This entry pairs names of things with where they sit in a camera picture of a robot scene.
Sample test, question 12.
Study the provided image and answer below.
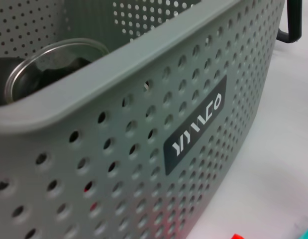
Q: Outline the glass teapot with black handle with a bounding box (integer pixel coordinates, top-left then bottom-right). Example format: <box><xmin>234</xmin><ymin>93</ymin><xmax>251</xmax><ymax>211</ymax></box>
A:
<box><xmin>275</xmin><ymin>0</ymin><xmax>303</xmax><ymax>44</ymax></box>

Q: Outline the grey-green perforated plastic storage bin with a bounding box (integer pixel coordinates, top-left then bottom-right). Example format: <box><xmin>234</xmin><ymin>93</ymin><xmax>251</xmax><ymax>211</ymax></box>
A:
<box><xmin>0</xmin><ymin>0</ymin><xmax>287</xmax><ymax>239</ymax></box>

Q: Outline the teal square toy plate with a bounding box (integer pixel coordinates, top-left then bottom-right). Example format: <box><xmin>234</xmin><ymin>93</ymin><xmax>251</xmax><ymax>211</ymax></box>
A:
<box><xmin>289</xmin><ymin>227</ymin><xmax>308</xmax><ymax>239</ymax></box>

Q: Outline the glass teacup with black sleeve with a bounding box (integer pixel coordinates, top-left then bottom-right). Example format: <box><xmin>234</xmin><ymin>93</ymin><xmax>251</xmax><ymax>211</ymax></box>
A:
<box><xmin>4</xmin><ymin>38</ymin><xmax>111</xmax><ymax>105</ymax></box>

